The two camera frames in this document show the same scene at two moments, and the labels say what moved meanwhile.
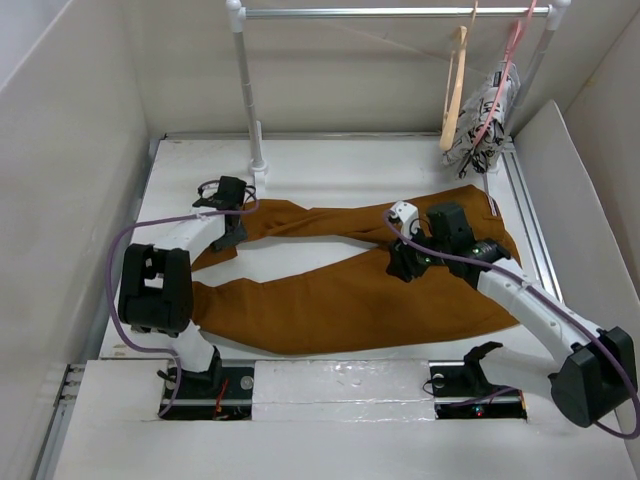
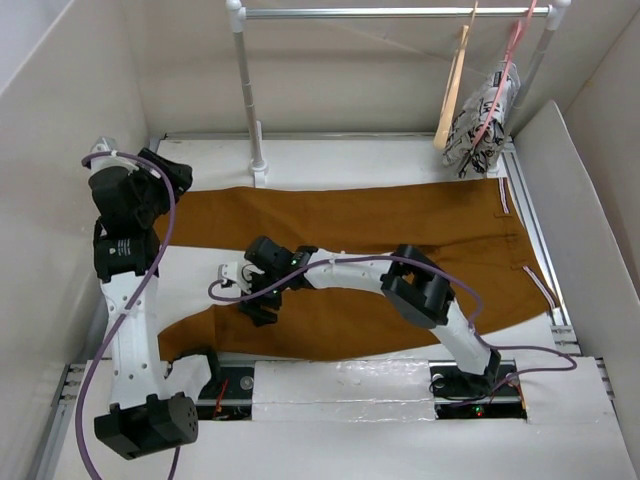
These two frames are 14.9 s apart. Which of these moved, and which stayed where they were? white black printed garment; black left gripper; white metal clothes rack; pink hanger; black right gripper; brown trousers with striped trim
Moved: black right gripper; brown trousers with striped trim; black left gripper
Stayed: white metal clothes rack; pink hanger; white black printed garment
